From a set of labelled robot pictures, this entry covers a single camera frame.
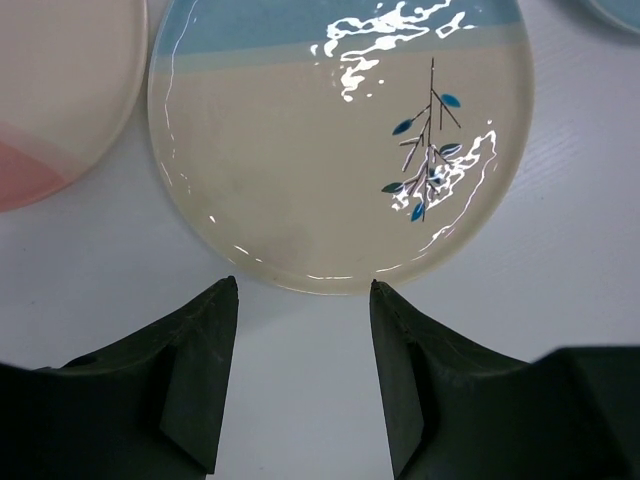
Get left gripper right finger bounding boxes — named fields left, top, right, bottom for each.
left=368, top=279, right=536, bottom=480

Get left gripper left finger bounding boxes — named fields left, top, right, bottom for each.
left=54, top=275, right=240, bottom=475

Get blue cream plate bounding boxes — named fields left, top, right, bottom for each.
left=147, top=1, right=534, bottom=295
left=584, top=0, right=640, bottom=34

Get pink cream plate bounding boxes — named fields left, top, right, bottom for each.
left=1, top=1, right=148, bottom=211

